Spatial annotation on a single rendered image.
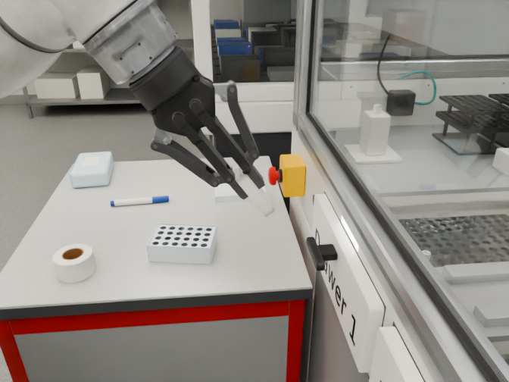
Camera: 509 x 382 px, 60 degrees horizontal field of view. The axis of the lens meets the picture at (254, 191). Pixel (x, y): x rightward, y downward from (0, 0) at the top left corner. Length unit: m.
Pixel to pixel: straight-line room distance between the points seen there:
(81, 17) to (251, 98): 0.93
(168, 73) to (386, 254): 0.31
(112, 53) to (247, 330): 0.58
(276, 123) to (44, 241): 0.76
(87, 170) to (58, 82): 3.44
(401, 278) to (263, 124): 0.98
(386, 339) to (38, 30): 0.48
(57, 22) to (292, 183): 0.57
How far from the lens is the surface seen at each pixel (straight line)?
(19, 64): 0.57
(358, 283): 0.57
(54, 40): 0.53
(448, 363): 0.42
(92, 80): 4.50
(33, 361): 0.98
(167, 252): 0.88
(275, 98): 1.38
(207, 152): 0.54
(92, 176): 1.21
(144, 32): 0.49
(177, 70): 0.50
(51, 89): 4.68
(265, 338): 0.91
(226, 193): 1.09
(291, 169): 0.91
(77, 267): 0.87
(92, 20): 0.49
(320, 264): 0.62
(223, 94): 0.53
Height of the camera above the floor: 1.28
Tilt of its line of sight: 27 degrees down
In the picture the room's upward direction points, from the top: straight up
